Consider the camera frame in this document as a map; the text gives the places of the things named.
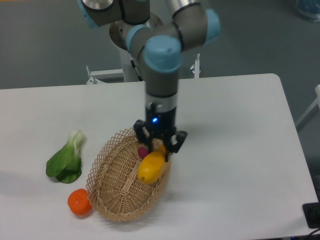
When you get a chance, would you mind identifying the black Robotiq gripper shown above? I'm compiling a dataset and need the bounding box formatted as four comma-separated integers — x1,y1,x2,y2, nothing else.
133,107,188,162

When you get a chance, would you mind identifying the yellow mango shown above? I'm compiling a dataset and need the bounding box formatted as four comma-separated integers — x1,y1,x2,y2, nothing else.
137,145,167,185

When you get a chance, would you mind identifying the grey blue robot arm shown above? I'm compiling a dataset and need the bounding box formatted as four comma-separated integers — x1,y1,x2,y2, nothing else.
78,0,221,159

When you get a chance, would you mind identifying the woven wicker basket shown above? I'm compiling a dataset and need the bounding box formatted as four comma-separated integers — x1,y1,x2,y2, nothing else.
86,128,171,222

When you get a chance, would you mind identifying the purple sweet potato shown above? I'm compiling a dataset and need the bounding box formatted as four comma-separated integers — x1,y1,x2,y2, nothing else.
137,146,149,160

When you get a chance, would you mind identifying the green bok choy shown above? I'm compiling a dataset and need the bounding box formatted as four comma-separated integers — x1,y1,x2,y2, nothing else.
45,129,86,184

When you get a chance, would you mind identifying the orange tangerine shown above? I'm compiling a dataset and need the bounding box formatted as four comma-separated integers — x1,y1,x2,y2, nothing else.
67,188,92,216

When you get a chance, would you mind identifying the black device at table edge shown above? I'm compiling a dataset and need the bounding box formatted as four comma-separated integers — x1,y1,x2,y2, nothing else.
302,202,320,229

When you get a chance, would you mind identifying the blue object top right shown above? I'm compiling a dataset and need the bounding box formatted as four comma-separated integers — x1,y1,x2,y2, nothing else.
295,0,320,22

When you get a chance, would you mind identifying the white frame at right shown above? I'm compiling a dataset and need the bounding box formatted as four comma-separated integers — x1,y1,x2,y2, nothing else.
295,84,320,132

